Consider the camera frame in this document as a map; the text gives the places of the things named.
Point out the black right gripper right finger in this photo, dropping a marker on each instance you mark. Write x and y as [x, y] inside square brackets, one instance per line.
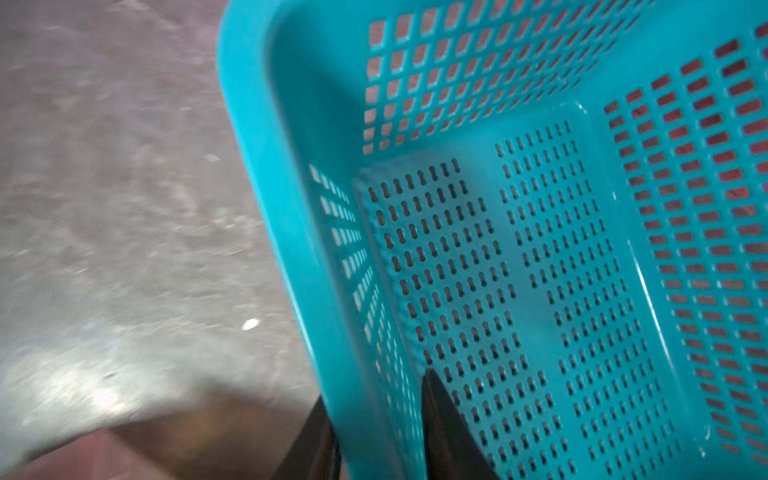
[450, 451]

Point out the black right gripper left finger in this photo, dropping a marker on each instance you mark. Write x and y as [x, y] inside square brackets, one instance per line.
[315, 453]

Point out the teal plastic perforated basket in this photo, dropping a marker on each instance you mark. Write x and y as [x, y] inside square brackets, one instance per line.
[553, 213]

